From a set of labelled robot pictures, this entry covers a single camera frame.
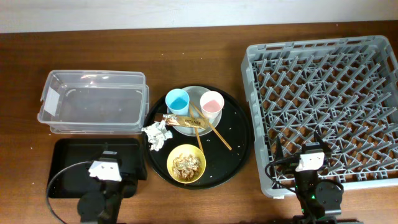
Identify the food scraps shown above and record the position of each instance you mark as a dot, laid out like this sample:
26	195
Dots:
186	167

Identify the grey dishwasher rack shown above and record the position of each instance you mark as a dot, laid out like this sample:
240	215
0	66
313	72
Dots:
344	89

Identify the white tissue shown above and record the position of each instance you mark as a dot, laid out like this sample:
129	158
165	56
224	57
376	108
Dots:
157	135

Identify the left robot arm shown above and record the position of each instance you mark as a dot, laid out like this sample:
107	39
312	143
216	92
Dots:
102	206

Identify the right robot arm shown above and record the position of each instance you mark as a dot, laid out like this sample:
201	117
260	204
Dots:
319	199

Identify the blue plastic cup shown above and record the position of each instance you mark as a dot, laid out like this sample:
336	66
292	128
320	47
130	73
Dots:
177	101

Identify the clear plastic bin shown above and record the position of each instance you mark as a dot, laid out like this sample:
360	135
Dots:
96	102

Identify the yellow bowl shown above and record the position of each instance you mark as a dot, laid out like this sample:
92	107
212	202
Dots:
186	149

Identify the wooden chopstick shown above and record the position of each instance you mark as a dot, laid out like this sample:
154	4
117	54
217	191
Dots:
196	130
212	127

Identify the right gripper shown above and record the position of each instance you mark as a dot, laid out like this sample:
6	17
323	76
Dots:
328	150

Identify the black rectangular tray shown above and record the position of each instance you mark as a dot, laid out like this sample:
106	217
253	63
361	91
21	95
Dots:
76	182

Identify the grey round plate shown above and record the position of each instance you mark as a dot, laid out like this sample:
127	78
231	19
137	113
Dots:
195	93

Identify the gold coffee sachet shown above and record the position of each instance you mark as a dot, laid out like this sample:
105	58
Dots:
183	121

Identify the pink plastic cup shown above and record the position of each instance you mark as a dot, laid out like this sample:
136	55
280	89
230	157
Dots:
211	103

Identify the white label sticker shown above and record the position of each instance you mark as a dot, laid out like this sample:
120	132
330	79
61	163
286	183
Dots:
51	101

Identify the round black serving tray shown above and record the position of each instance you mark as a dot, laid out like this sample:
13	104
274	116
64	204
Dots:
221	163

